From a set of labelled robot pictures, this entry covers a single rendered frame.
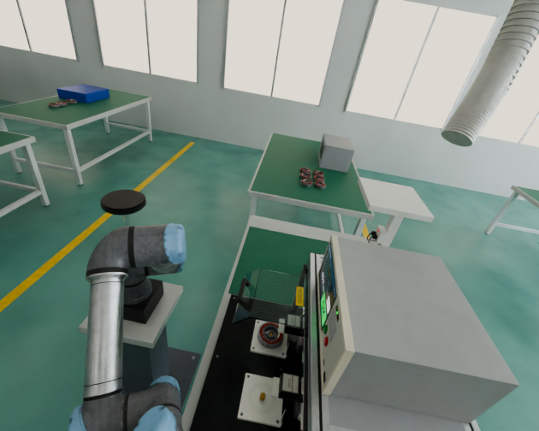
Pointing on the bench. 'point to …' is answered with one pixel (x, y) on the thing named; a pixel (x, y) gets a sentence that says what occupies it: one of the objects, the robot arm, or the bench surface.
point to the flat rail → (304, 381)
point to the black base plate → (215, 382)
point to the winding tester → (406, 336)
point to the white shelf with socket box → (381, 200)
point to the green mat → (274, 254)
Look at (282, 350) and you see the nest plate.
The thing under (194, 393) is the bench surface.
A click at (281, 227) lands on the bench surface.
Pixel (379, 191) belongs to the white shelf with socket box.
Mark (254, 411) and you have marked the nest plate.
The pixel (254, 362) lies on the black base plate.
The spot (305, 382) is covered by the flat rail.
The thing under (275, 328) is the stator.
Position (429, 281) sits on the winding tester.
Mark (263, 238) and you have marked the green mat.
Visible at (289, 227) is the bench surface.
